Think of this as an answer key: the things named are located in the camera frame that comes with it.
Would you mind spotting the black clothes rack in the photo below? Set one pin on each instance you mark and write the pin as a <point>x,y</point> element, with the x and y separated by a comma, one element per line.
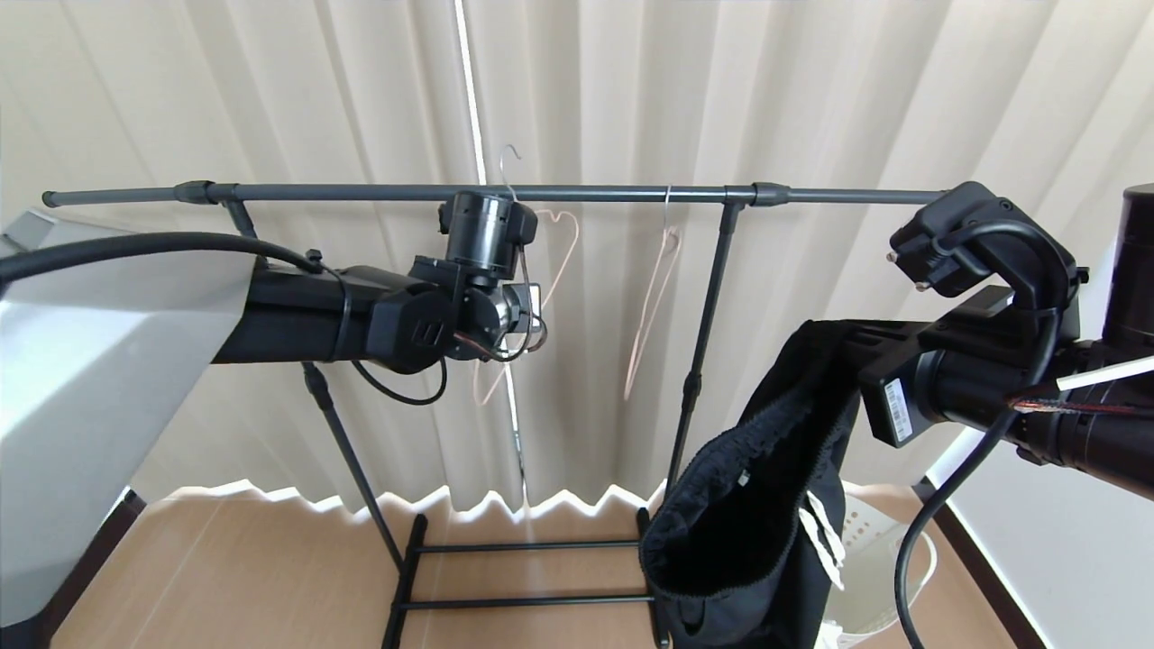
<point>586,193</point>

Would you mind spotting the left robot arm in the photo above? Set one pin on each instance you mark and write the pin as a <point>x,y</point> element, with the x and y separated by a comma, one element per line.
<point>90,379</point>

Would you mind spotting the pink clothes hanger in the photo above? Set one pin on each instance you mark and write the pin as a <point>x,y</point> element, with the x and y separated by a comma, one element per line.
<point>574,234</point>
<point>651,311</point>

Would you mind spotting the black shorts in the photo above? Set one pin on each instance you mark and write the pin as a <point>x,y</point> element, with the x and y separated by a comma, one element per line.
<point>739,541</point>

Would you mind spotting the beige curtain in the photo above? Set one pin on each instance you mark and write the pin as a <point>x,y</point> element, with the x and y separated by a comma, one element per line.
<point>856,90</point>

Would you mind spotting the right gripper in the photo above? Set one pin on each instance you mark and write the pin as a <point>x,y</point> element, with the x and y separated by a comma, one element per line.
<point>974,397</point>

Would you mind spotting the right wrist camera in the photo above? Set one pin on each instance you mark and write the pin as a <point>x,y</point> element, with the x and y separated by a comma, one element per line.
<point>974,203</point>

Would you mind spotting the white laundry basket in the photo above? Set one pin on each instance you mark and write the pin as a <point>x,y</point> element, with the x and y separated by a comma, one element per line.
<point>870,559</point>

